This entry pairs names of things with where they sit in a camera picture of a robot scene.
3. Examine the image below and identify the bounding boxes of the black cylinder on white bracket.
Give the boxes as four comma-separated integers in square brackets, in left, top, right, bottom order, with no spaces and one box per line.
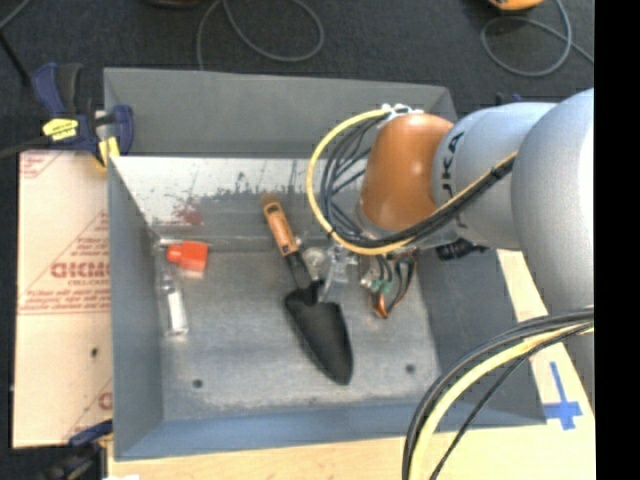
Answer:
[434,239,490,262]

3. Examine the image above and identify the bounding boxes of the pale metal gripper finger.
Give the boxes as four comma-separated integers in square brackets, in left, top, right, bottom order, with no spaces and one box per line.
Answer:
[302,246,329,282]
[323,244,359,304]

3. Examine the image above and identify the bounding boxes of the orange-handled black trowel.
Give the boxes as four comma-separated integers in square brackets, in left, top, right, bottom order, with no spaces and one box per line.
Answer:
[260,193,355,387]

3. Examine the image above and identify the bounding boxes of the clear spray bottle, red cap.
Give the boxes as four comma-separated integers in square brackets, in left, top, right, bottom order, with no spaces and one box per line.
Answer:
[154,240,210,340]

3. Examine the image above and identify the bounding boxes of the brown cardboard board, red print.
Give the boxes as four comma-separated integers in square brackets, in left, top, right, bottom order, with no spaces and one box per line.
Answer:
[10,148,114,450]

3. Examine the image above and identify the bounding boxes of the grey metal bin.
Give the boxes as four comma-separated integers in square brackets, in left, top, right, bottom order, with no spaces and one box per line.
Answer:
[102,66,547,462]

